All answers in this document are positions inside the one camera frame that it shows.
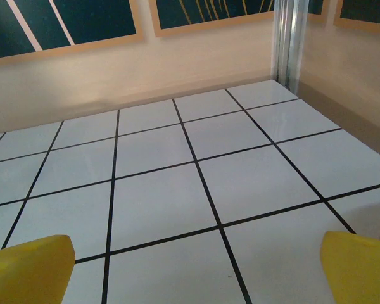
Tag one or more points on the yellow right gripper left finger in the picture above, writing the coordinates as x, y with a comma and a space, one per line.
28, 272

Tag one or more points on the aluminium corner post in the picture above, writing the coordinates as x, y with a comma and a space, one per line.
288, 41

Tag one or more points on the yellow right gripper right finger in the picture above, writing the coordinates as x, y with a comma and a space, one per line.
361, 272

